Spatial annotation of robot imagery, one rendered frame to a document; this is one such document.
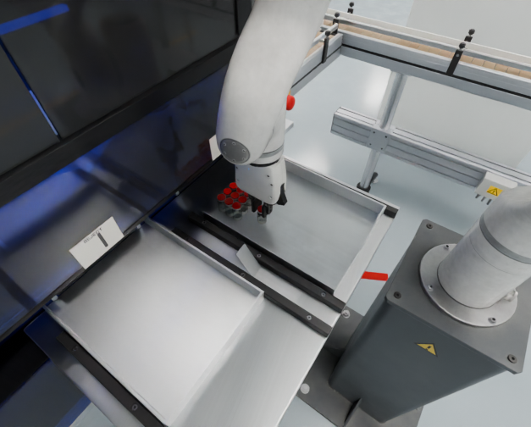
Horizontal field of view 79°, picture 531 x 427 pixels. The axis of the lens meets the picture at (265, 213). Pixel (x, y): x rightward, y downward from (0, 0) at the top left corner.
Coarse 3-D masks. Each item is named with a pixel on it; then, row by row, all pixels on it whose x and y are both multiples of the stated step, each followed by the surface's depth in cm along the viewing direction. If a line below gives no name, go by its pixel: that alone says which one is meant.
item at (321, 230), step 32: (288, 160) 85; (288, 192) 82; (320, 192) 82; (352, 192) 78; (224, 224) 72; (256, 224) 76; (288, 224) 76; (320, 224) 76; (352, 224) 76; (288, 256) 70; (320, 256) 70; (352, 256) 70
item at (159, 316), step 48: (144, 240) 73; (96, 288) 66; (144, 288) 66; (192, 288) 66; (240, 288) 66; (96, 336) 59; (144, 336) 59; (192, 336) 59; (144, 384) 55; (192, 384) 52
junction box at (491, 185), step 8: (488, 176) 133; (496, 176) 133; (480, 184) 136; (488, 184) 134; (496, 184) 132; (504, 184) 131; (512, 184) 131; (480, 192) 138; (488, 192) 136; (496, 192) 134
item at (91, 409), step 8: (88, 408) 77; (96, 408) 80; (80, 416) 76; (88, 416) 79; (96, 416) 82; (104, 416) 85; (72, 424) 75; (80, 424) 78; (88, 424) 81; (96, 424) 84; (104, 424) 88; (112, 424) 91
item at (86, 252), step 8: (104, 224) 55; (112, 224) 57; (96, 232) 54; (104, 232) 56; (112, 232) 57; (120, 232) 59; (88, 240) 54; (96, 240) 55; (112, 240) 58; (72, 248) 52; (80, 248) 53; (88, 248) 55; (96, 248) 56; (104, 248) 58; (80, 256) 54; (88, 256) 55; (96, 256) 57; (88, 264) 56
